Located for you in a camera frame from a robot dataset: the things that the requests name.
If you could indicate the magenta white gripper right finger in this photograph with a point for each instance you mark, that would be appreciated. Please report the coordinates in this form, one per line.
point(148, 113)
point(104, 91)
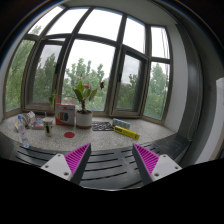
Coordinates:
point(152, 166)

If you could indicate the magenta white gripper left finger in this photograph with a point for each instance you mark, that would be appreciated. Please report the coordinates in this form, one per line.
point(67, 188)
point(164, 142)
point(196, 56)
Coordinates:
point(70, 166)

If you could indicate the clear plastic water bottle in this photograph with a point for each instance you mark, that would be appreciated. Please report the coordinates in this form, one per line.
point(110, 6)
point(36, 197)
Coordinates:
point(22, 132)

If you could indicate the red round coaster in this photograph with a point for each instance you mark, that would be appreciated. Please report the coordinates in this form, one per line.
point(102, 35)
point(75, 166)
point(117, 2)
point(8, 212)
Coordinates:
point(69, 134)

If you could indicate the dark slatted radiator cover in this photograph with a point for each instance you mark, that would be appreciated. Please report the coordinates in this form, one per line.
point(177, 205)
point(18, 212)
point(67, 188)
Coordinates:
point(114, 169)

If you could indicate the yellow rectangular box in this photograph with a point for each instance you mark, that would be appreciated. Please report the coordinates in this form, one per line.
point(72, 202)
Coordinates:
point(126, 132)

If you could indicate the white pot with green plant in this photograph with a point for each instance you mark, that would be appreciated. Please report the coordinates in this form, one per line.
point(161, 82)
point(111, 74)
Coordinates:
point(84, 93)

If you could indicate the black patterned trivet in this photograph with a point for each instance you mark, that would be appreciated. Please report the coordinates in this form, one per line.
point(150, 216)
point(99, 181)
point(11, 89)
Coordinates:
point(102, 126)

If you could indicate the red white filament box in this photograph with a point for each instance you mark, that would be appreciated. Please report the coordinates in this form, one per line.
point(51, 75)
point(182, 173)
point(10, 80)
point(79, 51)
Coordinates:
point(65, 114)

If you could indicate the flat colourful packet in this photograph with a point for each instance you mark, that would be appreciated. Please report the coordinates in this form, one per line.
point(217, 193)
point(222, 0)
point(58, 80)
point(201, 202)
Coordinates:
point(38, 124)

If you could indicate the light blue small box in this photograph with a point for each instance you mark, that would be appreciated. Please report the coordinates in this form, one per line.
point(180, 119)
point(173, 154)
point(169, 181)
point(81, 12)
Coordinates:
point(120, 123)

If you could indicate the white packaged bundle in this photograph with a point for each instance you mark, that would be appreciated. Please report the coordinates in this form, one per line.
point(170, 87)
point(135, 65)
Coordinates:
point(27, 119)

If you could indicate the dark framed bay window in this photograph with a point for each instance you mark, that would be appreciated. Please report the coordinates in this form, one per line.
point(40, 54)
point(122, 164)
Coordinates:
point(65, 45)

